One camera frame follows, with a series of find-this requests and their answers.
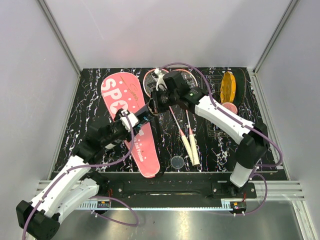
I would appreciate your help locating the pink racket bag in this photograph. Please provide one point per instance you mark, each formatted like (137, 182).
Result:
(122, 90)

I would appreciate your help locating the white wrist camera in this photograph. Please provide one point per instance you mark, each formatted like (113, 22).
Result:
(128, 119)
(160, 83)

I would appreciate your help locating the black shuttlecock tube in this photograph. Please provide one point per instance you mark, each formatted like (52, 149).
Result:
(109, 144)

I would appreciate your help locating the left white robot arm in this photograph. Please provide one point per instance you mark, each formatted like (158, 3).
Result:
(79, 179)

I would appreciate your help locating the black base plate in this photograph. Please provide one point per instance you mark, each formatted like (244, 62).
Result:
(176, 189)

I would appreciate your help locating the left pink badminton racket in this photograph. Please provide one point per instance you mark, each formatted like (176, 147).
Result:
(152, 80)

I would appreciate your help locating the black wire basket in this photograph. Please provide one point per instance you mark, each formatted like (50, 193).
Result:
(245, 98)

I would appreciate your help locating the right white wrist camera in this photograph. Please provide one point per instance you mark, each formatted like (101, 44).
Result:
(160, 83)

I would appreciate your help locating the pink patterned cup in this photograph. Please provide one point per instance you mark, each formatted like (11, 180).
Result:
(231, 107)

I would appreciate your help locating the pink badminton racket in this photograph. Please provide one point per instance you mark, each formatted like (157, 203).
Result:
(152, 80)
(190, 143)

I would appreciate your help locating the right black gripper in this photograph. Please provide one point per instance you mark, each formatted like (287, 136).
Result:
(154, 96)

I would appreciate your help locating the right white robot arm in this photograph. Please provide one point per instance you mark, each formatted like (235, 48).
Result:
(172, 89)

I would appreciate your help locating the right pink badminton racket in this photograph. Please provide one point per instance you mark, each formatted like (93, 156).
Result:
(190, 143)

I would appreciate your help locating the clear tube lid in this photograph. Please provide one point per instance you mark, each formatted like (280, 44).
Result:
(177, 162)

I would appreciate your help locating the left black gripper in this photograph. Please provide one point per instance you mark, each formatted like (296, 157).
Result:
(127, 136)

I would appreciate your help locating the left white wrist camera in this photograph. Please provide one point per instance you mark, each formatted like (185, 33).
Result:
(128, 119)

